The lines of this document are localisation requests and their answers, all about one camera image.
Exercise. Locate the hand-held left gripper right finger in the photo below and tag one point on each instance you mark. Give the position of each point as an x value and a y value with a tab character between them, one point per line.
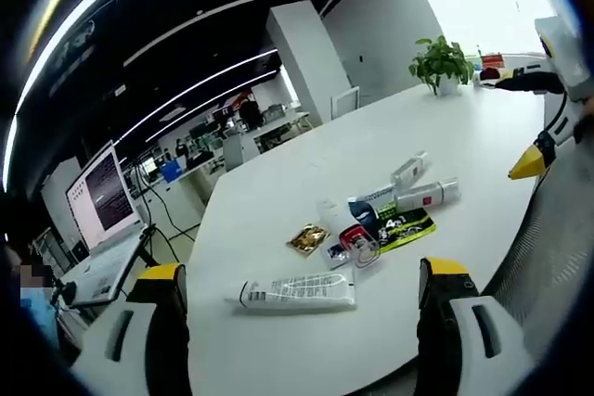
459	317

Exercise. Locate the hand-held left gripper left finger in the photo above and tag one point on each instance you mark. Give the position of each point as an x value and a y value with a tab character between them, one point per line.
153	322

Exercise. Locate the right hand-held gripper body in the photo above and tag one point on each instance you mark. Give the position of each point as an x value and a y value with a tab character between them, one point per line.
564	57

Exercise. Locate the green black skincare packet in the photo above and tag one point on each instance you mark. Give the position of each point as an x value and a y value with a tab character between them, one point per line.
404	225

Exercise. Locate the clear red skincare jar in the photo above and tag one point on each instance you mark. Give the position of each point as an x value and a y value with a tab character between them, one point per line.
358	244

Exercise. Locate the white red-label skincare bottle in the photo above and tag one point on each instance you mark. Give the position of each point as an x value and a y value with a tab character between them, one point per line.
427	195

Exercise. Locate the small clear skincare packet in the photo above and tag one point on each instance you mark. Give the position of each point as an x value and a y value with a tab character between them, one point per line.
335	254

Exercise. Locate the blue white tube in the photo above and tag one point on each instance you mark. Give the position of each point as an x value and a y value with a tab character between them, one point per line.
371	203

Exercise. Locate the small white skincare tube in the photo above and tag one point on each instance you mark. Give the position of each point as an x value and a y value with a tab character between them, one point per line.
333	216

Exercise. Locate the gold skincare sachet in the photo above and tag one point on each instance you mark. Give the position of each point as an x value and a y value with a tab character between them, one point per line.
308	238

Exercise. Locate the blue storage box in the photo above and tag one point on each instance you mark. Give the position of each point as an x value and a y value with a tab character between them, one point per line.
171	169

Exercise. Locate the red object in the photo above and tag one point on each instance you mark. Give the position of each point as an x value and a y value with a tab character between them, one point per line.
492	61

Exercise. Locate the potted green plant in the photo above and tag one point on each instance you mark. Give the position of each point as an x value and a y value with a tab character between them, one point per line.
441	64

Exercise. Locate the grey mesh office chair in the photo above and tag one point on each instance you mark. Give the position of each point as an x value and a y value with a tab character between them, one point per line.
543	247

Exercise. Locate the open white laptop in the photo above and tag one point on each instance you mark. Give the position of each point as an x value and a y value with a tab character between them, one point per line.
99	210

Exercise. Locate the white framed panel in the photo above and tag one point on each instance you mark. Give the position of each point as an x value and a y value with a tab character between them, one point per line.
345	101

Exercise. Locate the white pillar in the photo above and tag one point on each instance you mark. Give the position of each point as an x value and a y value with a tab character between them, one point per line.
304	57

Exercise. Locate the white office desk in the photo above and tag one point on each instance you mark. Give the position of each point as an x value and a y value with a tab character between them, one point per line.
278	124

